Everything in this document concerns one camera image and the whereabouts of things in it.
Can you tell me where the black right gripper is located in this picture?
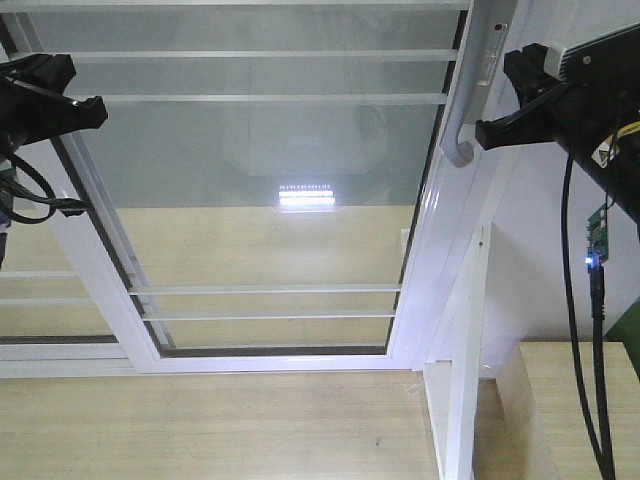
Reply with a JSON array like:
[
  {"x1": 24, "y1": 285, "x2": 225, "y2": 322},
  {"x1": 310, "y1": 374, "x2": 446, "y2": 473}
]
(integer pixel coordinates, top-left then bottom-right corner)
[{"x1": 475, "y1": 43, "x2": 639, "y2": 190}]

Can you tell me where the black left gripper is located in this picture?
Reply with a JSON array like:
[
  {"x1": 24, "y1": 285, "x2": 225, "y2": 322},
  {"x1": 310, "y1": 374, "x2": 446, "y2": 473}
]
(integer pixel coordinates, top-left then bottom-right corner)
[{"x1": 1, "y1": 54, "x2": 108, "y2": 155}]

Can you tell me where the grey metal door handle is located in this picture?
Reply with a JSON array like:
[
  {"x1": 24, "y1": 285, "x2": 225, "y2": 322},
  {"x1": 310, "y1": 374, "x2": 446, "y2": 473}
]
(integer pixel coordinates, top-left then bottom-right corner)
[{"x1": 440, "y1": 1, "x2": 517, "y2": 168}]

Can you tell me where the white framed sliding glass door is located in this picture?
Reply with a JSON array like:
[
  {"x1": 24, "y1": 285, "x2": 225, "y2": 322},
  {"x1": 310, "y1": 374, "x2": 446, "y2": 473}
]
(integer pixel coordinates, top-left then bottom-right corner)
[{"x1": 0, "y1": 0, "x2": 506, "y2": 375}]

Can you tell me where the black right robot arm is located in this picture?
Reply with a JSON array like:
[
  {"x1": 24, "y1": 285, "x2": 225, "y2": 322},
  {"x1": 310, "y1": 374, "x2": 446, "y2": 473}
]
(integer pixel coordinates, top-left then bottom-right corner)
[{"x1": 475, "y1": 43, "x2": 639, "y2": 222}]

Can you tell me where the white fixed glass door panel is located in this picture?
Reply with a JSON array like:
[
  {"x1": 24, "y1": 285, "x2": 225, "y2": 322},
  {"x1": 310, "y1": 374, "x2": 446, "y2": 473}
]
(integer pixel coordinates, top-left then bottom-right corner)
[{"x1": 0, "y1": 139, "x2": 136, "y2": 379}]

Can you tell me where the green right circuit board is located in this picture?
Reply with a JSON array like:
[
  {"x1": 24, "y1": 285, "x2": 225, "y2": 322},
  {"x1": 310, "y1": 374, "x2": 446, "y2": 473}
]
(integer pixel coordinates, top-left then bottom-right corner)
[{"x1": 585, "y1": 202, "x2": 609, "y2": 270}]

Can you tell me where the green cushion bag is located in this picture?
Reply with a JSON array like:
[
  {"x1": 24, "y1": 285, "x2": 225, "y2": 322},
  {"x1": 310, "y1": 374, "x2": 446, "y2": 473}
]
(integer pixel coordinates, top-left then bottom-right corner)
[{"x1": 605, "y1": 300, "x2": 640, "y2": 346}]

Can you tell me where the light wooden box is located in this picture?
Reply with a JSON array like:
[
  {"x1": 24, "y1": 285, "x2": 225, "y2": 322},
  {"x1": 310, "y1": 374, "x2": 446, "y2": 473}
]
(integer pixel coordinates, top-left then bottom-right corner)
[{"x1": 497, "y1": 342, "x2": 639, "y2": 479}]

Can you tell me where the light wooden base platform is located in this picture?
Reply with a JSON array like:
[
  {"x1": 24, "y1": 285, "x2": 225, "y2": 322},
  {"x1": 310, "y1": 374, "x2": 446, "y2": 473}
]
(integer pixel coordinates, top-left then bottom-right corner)
[{"x1": 0, "y1": 204, "x2": 501, "y2": 480}]

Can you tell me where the black right thin cable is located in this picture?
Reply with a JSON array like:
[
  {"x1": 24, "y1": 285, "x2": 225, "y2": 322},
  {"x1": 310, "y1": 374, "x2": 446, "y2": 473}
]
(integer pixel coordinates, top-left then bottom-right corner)
[{"x1": 559, "y1": 149, "x2": 609, "y2": 480}]

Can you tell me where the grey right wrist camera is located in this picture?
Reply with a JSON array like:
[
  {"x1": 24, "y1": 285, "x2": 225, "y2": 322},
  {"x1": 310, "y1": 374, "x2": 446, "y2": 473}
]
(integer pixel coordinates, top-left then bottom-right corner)
[{"x1": 543, "y1": 23, "x2": 639, "y2": 84}]

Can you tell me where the black left cable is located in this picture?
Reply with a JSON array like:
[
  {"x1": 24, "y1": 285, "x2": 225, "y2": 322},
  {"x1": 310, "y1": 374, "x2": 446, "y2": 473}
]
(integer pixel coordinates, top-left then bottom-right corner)
[{"x1": 0, "y1": 149, "x2": 89, "y2": 226}]

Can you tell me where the black right usb cable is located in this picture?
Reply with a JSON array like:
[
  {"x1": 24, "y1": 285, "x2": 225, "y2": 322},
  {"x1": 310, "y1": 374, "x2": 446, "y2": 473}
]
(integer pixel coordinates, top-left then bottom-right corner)
[{"x1": 586, "y1": 259, "x2": 617, "y2": 480}]

